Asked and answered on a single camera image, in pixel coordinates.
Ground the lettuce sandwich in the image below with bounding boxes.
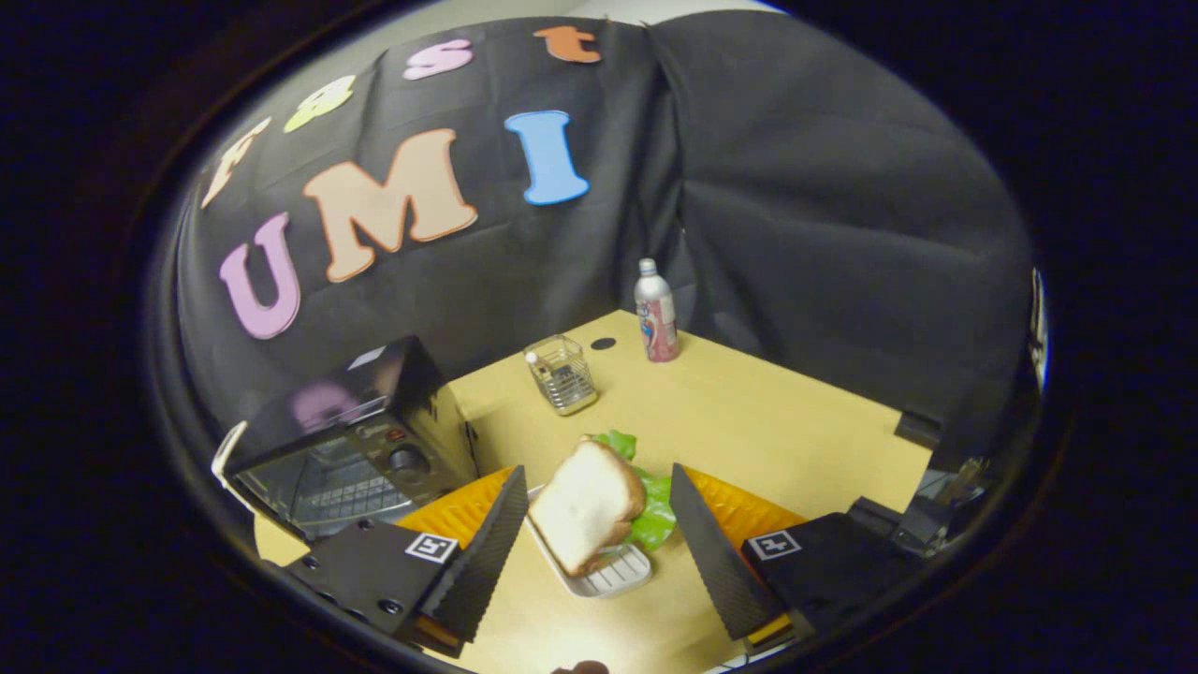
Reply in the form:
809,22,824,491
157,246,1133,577
527,429,677,579

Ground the black backdrop cloth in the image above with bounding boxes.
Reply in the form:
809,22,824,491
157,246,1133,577
173,9,1036,474

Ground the black table edge clamp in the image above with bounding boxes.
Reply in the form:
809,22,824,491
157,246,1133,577
894,406,944,451

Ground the wire mesh basket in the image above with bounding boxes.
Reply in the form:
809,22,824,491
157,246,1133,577
524,334,600,417

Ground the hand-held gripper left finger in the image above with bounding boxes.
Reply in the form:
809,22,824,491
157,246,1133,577
285,465,530,658

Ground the white pop-up toaster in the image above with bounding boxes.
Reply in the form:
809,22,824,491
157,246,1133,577
211,420,250,512

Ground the black toaster oven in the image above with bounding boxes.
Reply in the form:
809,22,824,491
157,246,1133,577
225,335,481,545

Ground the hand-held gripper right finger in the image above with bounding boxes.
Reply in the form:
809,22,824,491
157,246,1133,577
668,462,925,656

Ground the white plastic tray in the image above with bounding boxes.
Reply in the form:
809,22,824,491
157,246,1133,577
524,485,653,600

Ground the silver bottle pink label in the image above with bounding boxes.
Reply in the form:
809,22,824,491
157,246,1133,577
634,258,681,364

